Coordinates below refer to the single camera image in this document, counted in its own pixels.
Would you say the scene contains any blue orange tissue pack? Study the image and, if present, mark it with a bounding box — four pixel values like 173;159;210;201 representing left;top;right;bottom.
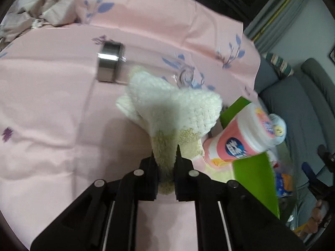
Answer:
275;172;294;198

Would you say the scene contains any beige white knitted cloth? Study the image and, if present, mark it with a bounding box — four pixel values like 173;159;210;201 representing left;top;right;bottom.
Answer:
116;66;223;195

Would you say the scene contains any red white knitted cloth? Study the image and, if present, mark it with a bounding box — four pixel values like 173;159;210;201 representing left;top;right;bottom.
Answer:
266;149;281;172

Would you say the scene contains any light blue plush toy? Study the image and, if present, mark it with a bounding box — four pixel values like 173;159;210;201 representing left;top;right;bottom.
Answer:
269;113;287;146

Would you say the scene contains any person's right hand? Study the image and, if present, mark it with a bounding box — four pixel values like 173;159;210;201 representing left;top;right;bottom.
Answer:
300;200;328;240

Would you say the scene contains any green cardboard box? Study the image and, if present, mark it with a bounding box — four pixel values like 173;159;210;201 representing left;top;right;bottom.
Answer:
220;96;280;217

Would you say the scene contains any pink gum container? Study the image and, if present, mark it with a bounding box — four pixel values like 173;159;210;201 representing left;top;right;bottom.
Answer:
203;102;275;169

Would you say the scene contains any grey sofa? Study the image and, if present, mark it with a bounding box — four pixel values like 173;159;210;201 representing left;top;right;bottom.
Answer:
254;58;334;227

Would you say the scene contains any pink printed tablecloth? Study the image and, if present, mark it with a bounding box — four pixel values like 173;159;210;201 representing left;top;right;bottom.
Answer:
1;0;260;248

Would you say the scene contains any striped cushion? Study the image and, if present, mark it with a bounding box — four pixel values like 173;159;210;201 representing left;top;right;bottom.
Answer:
262;52;294;79

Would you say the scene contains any glass bottle steel cap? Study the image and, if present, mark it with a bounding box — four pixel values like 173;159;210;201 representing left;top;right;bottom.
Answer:
97;41;195;88

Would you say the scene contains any crumpled beige fabric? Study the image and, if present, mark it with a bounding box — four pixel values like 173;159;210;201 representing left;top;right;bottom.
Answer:
1;0;78;42

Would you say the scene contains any framed wall picture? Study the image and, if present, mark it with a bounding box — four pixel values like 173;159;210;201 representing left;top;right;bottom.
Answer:
329;46;335;64

